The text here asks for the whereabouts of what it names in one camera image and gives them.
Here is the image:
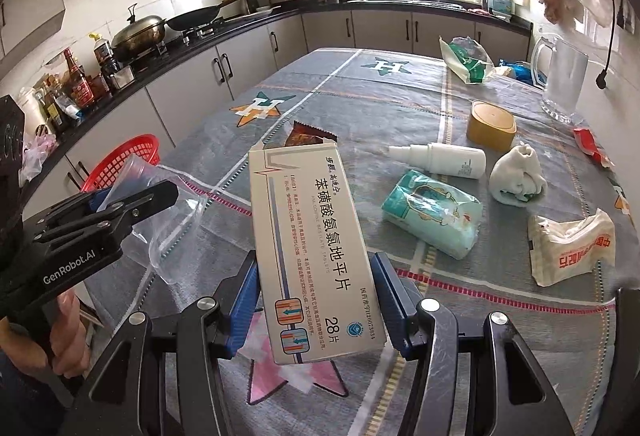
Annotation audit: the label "dark red snack wrapper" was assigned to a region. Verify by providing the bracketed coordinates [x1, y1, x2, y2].
[285, 120, 338, 148]

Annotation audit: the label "dark soy sauce bottle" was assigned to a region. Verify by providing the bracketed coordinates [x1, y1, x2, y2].
[89, 32, 121, 89]

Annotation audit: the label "white plastic bag with print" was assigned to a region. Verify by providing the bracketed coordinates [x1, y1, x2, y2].
[527, 208, 617, 288]

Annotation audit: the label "clear plastic bag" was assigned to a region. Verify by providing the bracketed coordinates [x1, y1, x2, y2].
[100, 153, 210, 287]

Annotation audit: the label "teal tissue pack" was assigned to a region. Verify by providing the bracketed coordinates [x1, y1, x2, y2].
[381, 169, 483, 261]

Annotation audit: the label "black power cable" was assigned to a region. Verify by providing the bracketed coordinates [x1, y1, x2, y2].
[595, 0, 623, 89]

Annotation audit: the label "lidded metal pot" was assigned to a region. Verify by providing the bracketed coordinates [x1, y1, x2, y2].
[111, 3, 167, 62]

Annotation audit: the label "red plastic basket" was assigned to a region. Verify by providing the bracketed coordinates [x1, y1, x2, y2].
[80, 134, 162, 193]

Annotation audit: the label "yellow round box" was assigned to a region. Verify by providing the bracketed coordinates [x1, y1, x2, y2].
[466, 100, 517, 149]

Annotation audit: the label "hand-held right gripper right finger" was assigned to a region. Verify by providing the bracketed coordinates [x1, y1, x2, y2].
[372, 252, 593, 436]

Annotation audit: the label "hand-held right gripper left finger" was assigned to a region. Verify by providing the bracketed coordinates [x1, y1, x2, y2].
[82, 250, 263, 436]

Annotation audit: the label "white kettle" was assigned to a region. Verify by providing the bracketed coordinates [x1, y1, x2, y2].
[15, 87, 48, 137]

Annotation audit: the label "grey printed tablecloth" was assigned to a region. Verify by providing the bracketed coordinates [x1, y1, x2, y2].
[82, 47, 640, 436]

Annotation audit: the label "person's left hand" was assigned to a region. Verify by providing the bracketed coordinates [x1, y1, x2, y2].
[0, 291, 92, 379]

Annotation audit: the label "small metal container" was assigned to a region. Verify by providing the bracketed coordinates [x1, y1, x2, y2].
[107, 66, 137, 90]

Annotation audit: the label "small red packet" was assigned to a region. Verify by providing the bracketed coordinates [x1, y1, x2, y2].
[572, 126, 617, 168]

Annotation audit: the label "white spray bottle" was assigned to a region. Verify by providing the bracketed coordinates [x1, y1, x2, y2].
[388, 142, 487, 179]

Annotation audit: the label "white plastic bags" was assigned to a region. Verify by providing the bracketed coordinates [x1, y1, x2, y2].
[20, 131, 60, 182]

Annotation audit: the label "white rolled cloth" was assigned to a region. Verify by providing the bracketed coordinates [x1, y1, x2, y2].
[489, 141, 550, 207]

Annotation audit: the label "gas stove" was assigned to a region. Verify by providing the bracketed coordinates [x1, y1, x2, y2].
[165, 18, 226, 44]

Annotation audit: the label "blue plastic bag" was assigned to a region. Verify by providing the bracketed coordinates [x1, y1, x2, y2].
[500, 60, 543, 87]

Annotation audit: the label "black wok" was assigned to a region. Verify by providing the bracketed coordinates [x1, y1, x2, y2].
[166, 0, 256, 32]

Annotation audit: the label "green white plastic bag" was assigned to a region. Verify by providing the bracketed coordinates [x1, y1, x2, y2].
[439, 36, 496, 84]

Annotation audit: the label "white medicine box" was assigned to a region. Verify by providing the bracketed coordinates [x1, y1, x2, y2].
[248, 141, 387, 365]

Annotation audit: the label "clear glass pitcher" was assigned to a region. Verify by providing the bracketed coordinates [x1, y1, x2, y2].
[529, 33, 590, 126]

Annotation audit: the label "red label sauce bottle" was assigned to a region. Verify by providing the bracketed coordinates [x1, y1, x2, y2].
[62, 48, 96, 109]

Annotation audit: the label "kitchen counter cabinets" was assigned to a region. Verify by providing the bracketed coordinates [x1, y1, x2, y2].
[0, 0, 531, 237]

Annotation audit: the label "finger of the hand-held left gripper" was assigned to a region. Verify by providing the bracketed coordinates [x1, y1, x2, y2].
[37, 180, 180, 229]
[30, 203, 147, 249]

